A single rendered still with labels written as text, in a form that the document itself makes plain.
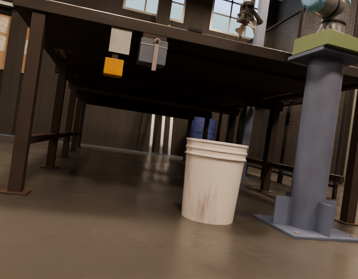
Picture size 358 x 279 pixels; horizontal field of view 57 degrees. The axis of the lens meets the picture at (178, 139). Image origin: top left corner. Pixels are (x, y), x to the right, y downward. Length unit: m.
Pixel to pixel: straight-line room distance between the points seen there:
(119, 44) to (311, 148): 1.06
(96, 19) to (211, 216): 1.07
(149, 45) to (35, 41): 0.53
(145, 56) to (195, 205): 0.76
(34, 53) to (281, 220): 1.42
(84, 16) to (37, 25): 0.22
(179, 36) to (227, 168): 0.72
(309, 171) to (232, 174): 0.40
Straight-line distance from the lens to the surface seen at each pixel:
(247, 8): 2.20
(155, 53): 1.69
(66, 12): 1.74
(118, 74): 1.65
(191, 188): 1.53
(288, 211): 1.75
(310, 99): 1.75
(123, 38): 1.72
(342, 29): 1.87
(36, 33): 1.74
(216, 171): 1.48
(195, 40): 1.77
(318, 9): 1.80
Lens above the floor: 0.35
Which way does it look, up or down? level
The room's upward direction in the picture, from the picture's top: 8 degrees clockwise
